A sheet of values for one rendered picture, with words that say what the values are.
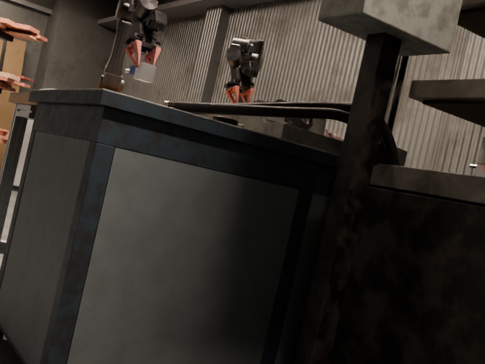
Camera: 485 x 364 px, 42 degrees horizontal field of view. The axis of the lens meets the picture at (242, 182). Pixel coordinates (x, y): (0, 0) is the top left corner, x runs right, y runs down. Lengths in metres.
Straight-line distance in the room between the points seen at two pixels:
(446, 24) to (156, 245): 0.90
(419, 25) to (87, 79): 7.87
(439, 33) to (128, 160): 0.81
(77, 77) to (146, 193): 7.56
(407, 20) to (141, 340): 1.03
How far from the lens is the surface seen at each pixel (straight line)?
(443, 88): 1.79
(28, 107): 2.40
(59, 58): 9.09
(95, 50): 9.27
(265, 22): 6.14
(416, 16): 1.57
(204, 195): 1.72
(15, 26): 6.51
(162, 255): 1.69
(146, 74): 2.03
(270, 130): 2.02
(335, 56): 5.19
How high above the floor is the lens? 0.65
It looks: level
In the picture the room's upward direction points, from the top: 13 degrees clockwise
